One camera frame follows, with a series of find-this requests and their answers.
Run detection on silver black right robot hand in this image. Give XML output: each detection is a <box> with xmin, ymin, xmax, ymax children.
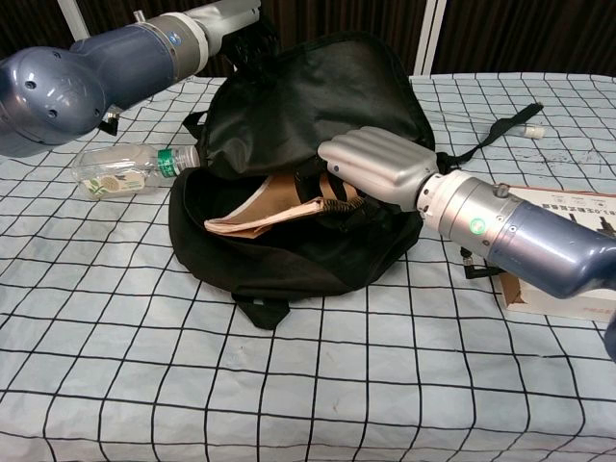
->
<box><xmin>293</xmin><ymin>125</ymin><xmax>440</xmax><ymax>233</ymax></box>

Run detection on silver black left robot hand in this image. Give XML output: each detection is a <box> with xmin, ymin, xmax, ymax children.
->
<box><xmin>201</xmin><ymin>0</ymin><xmax>281</xmax><ymax>66</ymax></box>

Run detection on black fabric backpack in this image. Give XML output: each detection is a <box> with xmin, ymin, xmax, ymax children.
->
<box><xmin>167</xmin><ymin>31</ymin><xmax>546</xmax><ymax>331</ymax></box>

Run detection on brown spiral notebook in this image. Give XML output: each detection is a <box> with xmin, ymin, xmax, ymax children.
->
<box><xmin>203</xmin><ymin>171</ymin><xmax>368</xmax><ymax>241</ymax></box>

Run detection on clear tube white cap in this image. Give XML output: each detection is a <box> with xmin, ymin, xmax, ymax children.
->
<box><xmin>509</xmin><ymin>119</ymin><xmax>546</xmax><ymax>141</ymax></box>

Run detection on clear plastic water bottle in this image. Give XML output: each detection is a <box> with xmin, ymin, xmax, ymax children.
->
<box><xmin>71</xmin><ymin>144</ymin><xmax>202</xmax><ymax>200</ymax></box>

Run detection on white black checkered tablecloth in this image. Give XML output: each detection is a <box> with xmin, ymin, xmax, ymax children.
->
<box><xmin>0</xmin><ymin>71</ymin><xmax>616</xmax><ymax>462</ymax></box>

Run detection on white slanted frame post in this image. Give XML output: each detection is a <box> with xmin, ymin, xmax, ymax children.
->
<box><xmin>57</xmin><ymin>0</ymin><xmax>92</xmax><ymax>43</ymax></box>
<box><xmin>412</xmin><ymin>0</ymin><xmax>448</xmax><ymax>76</ymax></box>

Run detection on white cardboard cable box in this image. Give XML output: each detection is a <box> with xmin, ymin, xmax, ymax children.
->
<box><xmin>494</xmin><ymin>182</ymin><xmax>616</xmax><ymax>321</ymax></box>

